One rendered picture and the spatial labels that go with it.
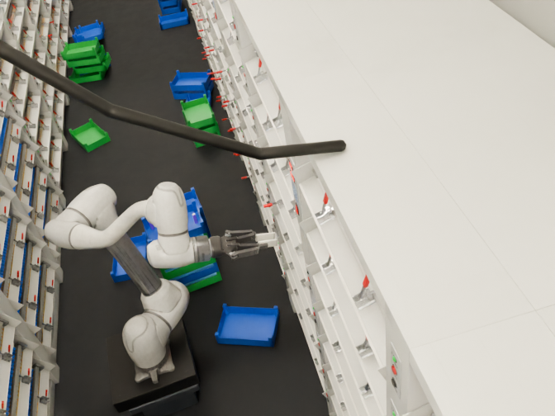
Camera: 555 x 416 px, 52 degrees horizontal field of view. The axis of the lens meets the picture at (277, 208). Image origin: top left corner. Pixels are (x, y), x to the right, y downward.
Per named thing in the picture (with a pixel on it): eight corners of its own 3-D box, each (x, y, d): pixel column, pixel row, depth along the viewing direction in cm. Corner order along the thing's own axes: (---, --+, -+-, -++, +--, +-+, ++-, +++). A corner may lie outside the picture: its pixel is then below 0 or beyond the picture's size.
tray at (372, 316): (392, 390, 110) (370, 360, 101) (305, 194, 154) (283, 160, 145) (489, 343, 108) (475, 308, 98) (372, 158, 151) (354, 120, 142)
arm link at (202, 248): (195, 268, 196) (212, 266, 197) (194, 249, 190) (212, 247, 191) (192, 250, 202) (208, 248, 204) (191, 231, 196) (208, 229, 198)
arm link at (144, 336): (125, 362, 257) (108, 334, 242) (148, 331, 268) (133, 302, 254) (154, 374, 250) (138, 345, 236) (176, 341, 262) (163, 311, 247)
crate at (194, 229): (152, 252, 296) (148, 242, 290) (144, 228, 310) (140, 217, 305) (206, 232, 301) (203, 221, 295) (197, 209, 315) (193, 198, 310)
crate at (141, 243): (148, 276, 338) (144, 267, 333) (114, 282, 338) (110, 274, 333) (149, 240, 360) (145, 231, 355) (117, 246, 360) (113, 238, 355)
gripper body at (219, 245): (207, 247, 203) (233, 243, 205) (211, 263, 197) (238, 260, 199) (207, 231, 198) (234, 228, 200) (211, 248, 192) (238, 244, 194)
